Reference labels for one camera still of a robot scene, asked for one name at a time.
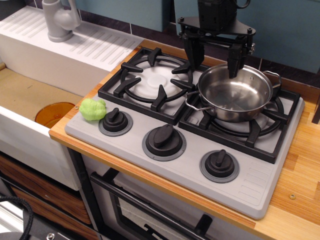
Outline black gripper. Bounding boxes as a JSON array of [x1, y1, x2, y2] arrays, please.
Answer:
[[177, 16, 256, 79]]

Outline stainless steel pot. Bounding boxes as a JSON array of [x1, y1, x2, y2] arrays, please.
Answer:
[[185, 64, 282, 123]]

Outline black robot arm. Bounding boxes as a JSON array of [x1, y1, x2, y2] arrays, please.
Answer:
[[177, 0, 256, 79]]

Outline black middle stove knob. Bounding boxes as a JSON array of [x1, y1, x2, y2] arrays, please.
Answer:
[[142, 124, 187, 162]]

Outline black stove knob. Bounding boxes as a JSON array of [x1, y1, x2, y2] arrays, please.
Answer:
[[199, 149, 240, 184], [98, 107, 133, 137], [142, 124, 187, 162]]

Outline grey toy stove top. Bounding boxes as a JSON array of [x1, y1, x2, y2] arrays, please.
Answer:
[[65, 97, 305, 219]]

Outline black right stove knob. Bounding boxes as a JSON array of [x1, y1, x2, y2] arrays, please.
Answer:
[[199, 149, 240, 184]]

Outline black left stove knob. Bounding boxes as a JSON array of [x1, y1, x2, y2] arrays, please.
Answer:
[[98, 107, 133, 137]]

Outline green toy cauliflower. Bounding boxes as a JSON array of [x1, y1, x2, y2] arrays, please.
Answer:
[[79, 98, 107, 121]]

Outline black left burner grate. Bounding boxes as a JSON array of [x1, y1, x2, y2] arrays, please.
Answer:
[[98, 47, 207, 125]]

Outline black burner grate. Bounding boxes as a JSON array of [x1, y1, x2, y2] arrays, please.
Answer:
[[98, 47, 207, 125], [178, 87, 301, 164]]

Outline black right burner grate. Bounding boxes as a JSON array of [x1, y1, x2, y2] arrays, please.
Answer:
[[178, 87, 301, 164]]

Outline grey toy faucet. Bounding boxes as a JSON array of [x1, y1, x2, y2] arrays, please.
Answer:
[[42, 0, 81, 43]]

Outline orange sink drain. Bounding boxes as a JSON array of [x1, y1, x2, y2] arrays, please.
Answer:
[[35, 102, 75, 129]]

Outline white toy sink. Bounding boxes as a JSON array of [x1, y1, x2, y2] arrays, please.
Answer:
[[0, 6, 142, 191]]

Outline wooden drawer fronts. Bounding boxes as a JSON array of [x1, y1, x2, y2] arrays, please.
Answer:
[[0, 152, 98, 240]]

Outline black oven door handle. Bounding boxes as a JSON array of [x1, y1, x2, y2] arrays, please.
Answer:
[[90, 168, 212, 240]]

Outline black braided cable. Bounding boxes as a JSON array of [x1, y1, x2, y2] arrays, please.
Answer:
[[0, 196, 35, 240]]

